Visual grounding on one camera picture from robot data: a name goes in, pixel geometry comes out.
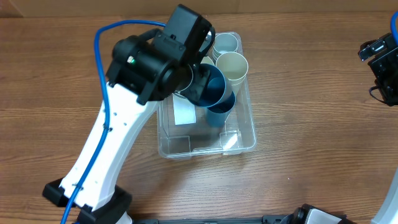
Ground dark blue tall cup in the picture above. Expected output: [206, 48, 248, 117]
[205, 93, 236, 128]
[187, 63, 233, 108]

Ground grey small cup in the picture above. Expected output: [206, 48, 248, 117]
[212, 33, 239, 60]

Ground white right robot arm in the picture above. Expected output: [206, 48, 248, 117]
[358, 33, 397, 224]

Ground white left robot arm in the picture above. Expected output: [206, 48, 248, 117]
[42, 5, 215, 223]

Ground white label in bin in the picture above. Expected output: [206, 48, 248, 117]
[173, 95, 197, 126]

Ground clear plastic storage bin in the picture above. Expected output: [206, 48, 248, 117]
[157, 79, 257, 159]

